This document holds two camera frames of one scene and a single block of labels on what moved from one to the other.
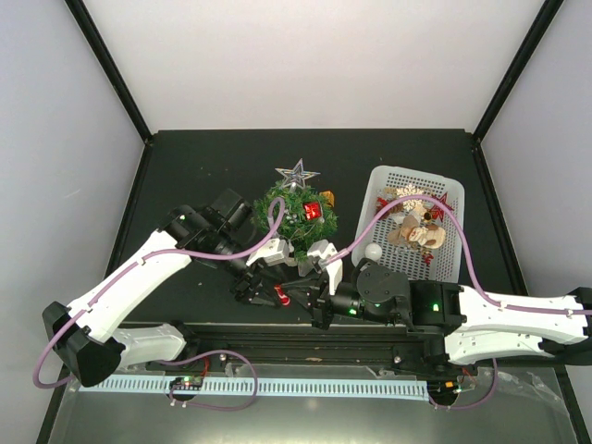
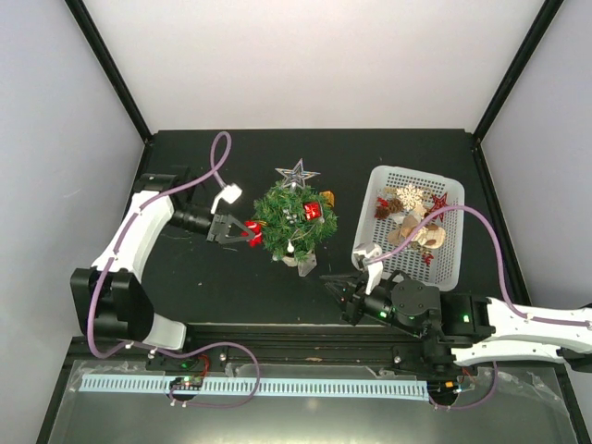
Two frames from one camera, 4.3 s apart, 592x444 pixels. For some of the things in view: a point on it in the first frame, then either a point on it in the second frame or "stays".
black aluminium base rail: x=304 y=347 stays
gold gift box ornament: x=328 y=196 stays
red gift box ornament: x=313 y=210 stays
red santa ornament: x=284 y=299 -> x=255 y=227
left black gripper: x=245 y=291 -> x=219 y=228
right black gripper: x=321 y=315 -> x=352 y=311
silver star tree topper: x=296 y=176 stays
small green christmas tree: x=295 y=215 stays
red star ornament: x=437 y=211 stays
